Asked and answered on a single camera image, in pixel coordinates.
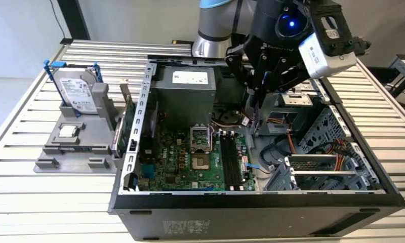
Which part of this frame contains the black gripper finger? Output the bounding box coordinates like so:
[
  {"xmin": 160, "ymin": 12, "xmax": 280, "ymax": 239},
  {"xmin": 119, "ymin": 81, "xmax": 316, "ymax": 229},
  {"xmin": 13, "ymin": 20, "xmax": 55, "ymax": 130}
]
[
  {"xmin": 224, "ymin": 45, "xmax": 268, "ymax": 107},
  {"xmin": 260, "ymin": 57, "xmax": 315, "ymax": 107}
]

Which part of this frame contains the metal drive bay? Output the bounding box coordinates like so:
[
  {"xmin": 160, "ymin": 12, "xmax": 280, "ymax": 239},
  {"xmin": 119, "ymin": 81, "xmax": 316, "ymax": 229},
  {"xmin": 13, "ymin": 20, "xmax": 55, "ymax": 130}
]
[{"xmin": 245, "ymin": 75, "xmax": 325, "ymax": 136}]

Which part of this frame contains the grey power supply unit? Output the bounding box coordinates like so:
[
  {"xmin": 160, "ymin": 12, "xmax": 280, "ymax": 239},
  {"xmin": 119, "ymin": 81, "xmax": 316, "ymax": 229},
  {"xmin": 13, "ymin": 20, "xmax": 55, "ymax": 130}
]
[{"xmin": 151, "ymin": 66, "xmax": 217, "ymax": 127}]

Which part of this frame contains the perforated steel drive cage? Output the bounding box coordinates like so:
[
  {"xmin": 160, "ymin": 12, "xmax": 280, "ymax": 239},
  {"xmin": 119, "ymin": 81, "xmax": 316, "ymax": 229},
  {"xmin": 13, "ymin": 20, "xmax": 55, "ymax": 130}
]
[{"xmin": 296, "ymin": 105, "xmax": 383, "ymax": 190}]

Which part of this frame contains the metal socket cover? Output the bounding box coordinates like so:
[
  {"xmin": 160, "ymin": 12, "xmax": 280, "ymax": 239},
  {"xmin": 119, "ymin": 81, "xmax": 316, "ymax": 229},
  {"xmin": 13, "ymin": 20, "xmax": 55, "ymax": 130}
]
[{"xmin": 189, "ymin": 123, "xmax": 213, "ymax": 154}]

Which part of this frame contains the green graphics card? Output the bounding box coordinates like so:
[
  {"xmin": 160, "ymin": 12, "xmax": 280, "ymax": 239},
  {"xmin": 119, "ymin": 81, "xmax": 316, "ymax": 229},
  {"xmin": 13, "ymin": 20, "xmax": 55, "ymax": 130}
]
[{"xmin": 109, "ymin": 80, "xmax": 137, "ymax": 159}]

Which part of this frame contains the steel disk bay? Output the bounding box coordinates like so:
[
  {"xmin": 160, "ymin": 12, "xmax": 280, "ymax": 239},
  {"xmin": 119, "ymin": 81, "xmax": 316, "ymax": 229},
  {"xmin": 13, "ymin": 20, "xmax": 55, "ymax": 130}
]
[{"xmin": 283, "ymin": 153, "xmax": 359, "ymax": 190}]

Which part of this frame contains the green motherboard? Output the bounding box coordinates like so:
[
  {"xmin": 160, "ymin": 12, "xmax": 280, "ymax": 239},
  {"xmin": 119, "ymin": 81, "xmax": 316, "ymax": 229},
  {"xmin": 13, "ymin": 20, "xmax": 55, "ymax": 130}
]
[{"xmin": 136, "ymin": 124, "xmax": 257, "ymax": 192}]

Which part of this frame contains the CPU socket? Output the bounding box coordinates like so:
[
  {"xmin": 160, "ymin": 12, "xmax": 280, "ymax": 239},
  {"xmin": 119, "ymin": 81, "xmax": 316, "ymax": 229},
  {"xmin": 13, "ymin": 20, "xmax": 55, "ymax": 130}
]
[{"xmin": 191, "ymin": 155, "xmax": 213, "ymax": 171}]

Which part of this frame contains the blue expansion slot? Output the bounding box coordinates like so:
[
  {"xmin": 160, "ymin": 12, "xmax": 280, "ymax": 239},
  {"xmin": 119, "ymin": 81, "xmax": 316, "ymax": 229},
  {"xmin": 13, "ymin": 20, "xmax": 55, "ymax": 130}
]
[{"xmin": 161, "ymin": 186, "xmax": 215, "ymax": 192}]

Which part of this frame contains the silver hard disk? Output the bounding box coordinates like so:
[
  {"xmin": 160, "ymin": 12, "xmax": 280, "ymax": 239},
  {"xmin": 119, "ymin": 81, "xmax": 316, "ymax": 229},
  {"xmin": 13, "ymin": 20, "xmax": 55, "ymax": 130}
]
[{"xmin": 52, "ymin": 69, "xmax": 100, "ymax": 116}]

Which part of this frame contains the grey parts rack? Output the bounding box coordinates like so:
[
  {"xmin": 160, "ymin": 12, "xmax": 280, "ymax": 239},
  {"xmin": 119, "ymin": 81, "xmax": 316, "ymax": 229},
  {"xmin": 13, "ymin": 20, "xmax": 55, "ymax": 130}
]
[{"xmin": 33, "ymin": 83, "xmax": 129, "ymax": 175}]

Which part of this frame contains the blue disk carrier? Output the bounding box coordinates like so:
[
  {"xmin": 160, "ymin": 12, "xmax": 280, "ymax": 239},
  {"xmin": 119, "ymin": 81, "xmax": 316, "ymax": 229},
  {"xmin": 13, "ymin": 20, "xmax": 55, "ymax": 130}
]
[{"xmin": 43, "ymin": 60, "xmax": 104, "ymax": 119}]

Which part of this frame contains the black open PC case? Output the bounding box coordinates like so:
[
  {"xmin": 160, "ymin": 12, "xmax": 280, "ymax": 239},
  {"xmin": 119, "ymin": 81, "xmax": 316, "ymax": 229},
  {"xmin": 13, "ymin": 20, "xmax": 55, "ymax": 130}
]
[{"xmin": 107, "ymin": 54, "xmax": 405, "ymax": 241}]

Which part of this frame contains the silver CPU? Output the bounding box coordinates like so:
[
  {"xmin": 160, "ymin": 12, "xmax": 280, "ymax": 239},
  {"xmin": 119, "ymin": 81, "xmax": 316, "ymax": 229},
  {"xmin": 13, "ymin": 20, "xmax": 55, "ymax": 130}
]
[{"xmin": 59, "ymin": 126, "xmax": 79, "ymax": 139}]

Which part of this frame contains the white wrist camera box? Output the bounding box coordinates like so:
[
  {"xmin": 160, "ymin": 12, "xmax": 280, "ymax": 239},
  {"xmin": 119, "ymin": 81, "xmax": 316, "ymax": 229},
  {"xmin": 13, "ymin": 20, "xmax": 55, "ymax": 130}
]
[{"xmin": 299, "ymin": 32, "xmax": 359, "ymax": 78}]

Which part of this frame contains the orange wires black connector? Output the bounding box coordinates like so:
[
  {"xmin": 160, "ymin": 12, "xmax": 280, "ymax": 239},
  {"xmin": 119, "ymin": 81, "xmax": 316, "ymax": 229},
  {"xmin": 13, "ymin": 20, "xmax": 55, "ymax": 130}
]
[{"xmin": 268, "ymin": 114, "xmax": 287, "ymax": 125}]

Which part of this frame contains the beige yellow wire bundle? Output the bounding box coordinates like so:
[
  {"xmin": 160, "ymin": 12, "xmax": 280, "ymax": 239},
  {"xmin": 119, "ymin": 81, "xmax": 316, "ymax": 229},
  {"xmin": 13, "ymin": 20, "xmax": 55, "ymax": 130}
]
[{"xmin": 211, "ymin": 117, "xmax": 249, "ymax": 131}]

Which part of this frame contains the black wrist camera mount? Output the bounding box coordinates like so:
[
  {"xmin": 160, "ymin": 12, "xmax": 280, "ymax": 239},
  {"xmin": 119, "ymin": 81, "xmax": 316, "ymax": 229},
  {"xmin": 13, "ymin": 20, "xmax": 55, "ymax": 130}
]
[{"xmin": 307, "ymin": 2, "xmax": 372, "ymax": 58}]

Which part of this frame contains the orange red wire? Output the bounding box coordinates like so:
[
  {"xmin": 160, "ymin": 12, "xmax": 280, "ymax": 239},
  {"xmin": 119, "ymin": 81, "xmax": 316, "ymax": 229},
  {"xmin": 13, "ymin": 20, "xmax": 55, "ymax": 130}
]
[{"xmin": 285, "ymin": 128, "xmax": 296, "ymax": 154}]

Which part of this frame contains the wire locking lever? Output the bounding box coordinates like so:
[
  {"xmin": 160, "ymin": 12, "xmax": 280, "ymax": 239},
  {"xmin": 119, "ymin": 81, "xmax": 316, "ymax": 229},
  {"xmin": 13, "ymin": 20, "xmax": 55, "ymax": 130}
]
[{"xmin": 208, "ymin": 123, "xmax": 215, "ymax": 154}]

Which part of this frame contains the thick black cable loop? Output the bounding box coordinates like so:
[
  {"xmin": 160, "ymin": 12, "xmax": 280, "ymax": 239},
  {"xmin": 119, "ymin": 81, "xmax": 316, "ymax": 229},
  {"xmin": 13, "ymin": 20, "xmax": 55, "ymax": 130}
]
[{"xmin": 260, "ymin": 141, "xmax": 291, "ymax": 173}]

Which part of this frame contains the orange yellow wire bundle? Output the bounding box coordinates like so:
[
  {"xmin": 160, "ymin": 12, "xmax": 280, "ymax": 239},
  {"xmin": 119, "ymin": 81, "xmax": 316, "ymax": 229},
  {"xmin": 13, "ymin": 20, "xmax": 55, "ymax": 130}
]
[{"xmin": 325, "ymin": 139, "xmax": 351, "ymax": 173}]

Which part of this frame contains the black cable blue tab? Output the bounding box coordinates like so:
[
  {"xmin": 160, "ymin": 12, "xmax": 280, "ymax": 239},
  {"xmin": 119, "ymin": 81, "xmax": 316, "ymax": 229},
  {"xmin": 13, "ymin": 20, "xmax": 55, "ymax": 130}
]
[{"xmin": 244, "ymin": 163, "xmax": 275, "ymax": 175}]

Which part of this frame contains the black post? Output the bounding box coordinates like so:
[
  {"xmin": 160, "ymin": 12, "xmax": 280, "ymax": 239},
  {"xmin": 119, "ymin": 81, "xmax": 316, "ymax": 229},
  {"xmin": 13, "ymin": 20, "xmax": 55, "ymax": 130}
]
[{"xmin": 67, "ymin": 0, "xmax": 91, "ymax": 41}]

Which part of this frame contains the thin black hanging cable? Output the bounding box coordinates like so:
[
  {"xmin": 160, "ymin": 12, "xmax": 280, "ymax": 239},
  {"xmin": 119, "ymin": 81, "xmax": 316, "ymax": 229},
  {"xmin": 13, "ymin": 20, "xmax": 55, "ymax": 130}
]
[{"xmin": 49, "ymin": 0, "xmax": 69, "ymax": 39}]

